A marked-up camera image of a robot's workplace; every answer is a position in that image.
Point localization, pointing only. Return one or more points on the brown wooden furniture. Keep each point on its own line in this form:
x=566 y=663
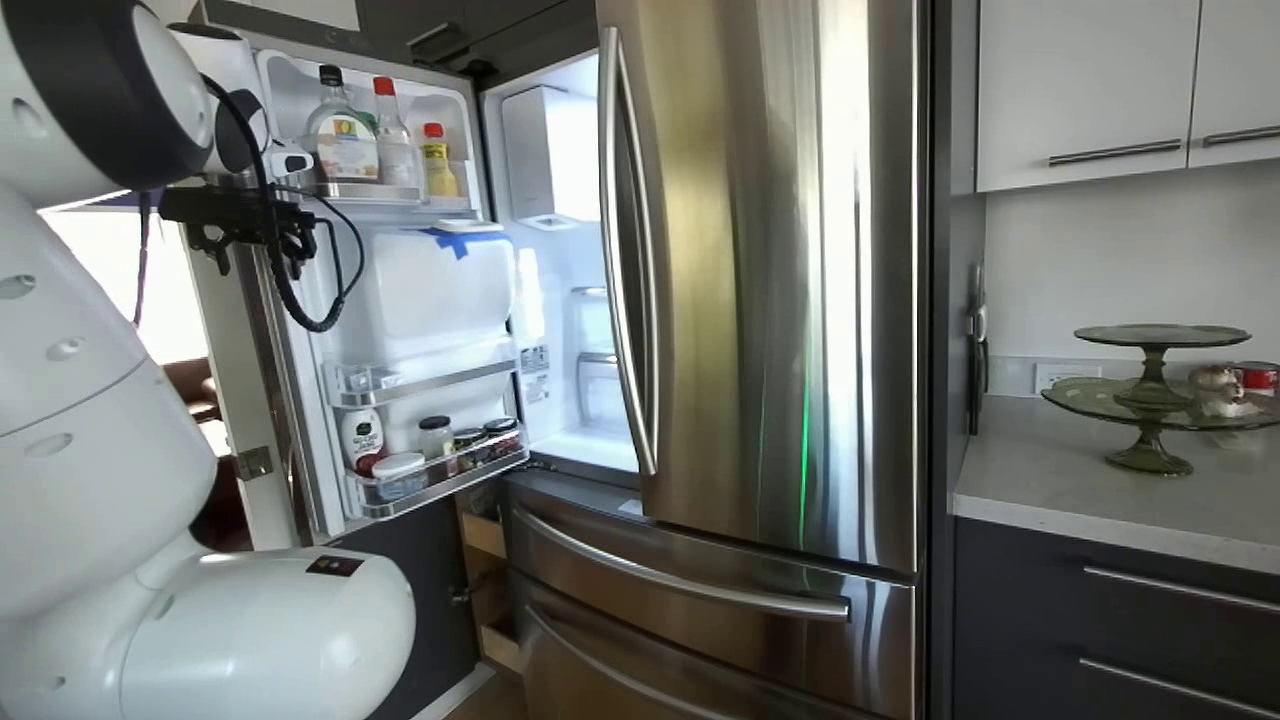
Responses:
x=194 y=387

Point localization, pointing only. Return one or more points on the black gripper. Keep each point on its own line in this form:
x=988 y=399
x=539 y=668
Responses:
x=214 y=208

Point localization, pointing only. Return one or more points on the deep steel freezer drawer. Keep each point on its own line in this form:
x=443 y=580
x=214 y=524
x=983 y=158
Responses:
x=746 y=693

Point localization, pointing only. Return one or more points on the dark slim wall-hung utensil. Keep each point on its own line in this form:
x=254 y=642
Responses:
x=972 y=362

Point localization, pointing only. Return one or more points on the wide white cabinet door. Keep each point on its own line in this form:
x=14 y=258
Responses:
x=1066 y=83

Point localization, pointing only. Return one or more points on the yellow bottle with red cap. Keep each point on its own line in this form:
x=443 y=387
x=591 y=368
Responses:
x=443 y=164

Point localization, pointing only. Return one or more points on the white fridge interior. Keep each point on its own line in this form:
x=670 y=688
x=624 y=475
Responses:
x=575 y=200

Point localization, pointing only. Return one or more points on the blue tape strip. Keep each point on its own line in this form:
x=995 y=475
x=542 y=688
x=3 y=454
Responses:
x=461 y=242

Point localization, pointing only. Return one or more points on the pale lidded jar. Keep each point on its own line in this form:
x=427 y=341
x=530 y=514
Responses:
x=434 y=437

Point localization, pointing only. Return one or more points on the red capped clear bottle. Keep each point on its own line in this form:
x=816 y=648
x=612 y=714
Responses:
x=393 y=143

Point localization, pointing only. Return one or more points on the small pale cup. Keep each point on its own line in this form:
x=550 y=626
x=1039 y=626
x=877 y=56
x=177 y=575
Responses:
x=1211 y=382

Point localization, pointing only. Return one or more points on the white flat tub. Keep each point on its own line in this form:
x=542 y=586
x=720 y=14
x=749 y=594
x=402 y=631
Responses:
x=397 y=468

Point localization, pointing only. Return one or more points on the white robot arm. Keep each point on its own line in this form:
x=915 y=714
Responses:
x=80 y=467

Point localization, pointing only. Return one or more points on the dark small jar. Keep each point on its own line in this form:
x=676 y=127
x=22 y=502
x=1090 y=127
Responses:
x=471 y=441
x=503 y=437

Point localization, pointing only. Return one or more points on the dark grey base cabinet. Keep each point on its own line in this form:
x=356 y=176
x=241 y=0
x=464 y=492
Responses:
x=1014 y=626

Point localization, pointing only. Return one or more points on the metal door frame hinge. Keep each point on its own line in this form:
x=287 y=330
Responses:
x=254 y=462

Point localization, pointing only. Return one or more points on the steel fridge door with dispenser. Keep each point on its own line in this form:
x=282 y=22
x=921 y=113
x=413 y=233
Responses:
x=443 y=305

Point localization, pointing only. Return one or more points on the wooden pantry pull-out shelf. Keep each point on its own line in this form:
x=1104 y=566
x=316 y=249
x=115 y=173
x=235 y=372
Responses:
x=481 y=538
x=499 y=648

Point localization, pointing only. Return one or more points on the shallow steel fridge drawer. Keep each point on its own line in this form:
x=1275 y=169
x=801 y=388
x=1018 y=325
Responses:
x=880 y=642

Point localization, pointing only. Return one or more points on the small red white container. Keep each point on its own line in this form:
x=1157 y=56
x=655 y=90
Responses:
x=1256 y=382

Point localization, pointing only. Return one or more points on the narrow white cabinet door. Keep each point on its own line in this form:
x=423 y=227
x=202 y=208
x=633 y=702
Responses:
x=1239 y=65

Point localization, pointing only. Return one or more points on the white squat bottle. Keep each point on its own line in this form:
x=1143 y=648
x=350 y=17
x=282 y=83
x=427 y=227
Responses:
x=360 y=437

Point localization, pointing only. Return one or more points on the white door frame post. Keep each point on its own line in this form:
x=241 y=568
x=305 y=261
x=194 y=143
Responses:
x=246 y=403

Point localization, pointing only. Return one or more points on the black capped dressing bottle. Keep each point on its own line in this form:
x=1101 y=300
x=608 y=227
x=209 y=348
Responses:
x=344 y=143

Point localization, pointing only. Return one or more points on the green glass tiered cake stand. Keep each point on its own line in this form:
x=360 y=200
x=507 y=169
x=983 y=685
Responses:
x=1147 y=454

